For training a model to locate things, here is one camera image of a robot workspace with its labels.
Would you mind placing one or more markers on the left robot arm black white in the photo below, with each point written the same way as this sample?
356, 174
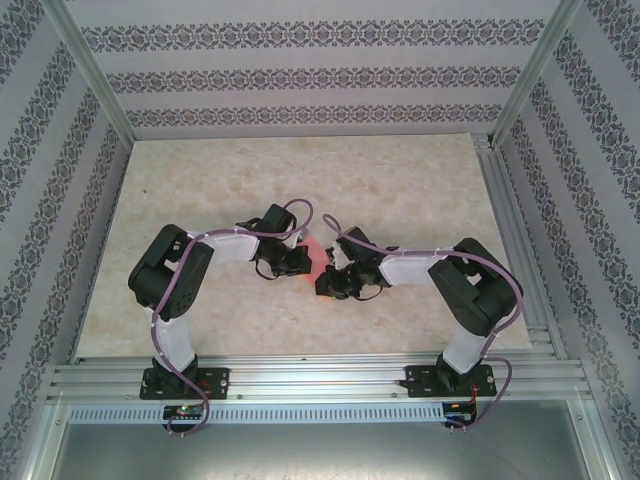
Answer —
180, 300

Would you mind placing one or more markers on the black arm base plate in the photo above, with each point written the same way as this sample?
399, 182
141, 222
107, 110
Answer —
417, 382
217, 382

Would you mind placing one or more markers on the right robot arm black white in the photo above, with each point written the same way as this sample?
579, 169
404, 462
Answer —
480, 310

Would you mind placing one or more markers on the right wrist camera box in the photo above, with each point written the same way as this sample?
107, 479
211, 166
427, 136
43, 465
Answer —
337, 256

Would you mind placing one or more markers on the wide aluminium mounting rail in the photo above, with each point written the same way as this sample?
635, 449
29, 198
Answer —
315, 377

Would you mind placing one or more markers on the pink cloth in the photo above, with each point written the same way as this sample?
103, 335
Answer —
317, 257

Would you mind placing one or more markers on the aluminium extrusion rail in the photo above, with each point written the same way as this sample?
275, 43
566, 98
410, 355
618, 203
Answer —
520, 250

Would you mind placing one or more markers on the small circuit board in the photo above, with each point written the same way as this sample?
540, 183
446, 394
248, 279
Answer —
185, 411
457, 411

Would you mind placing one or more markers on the small aluminium corner bracket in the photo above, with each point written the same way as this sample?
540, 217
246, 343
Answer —
484, 142

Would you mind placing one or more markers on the aluminium frame post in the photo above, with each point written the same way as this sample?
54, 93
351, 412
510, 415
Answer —
530, 75
95, 75

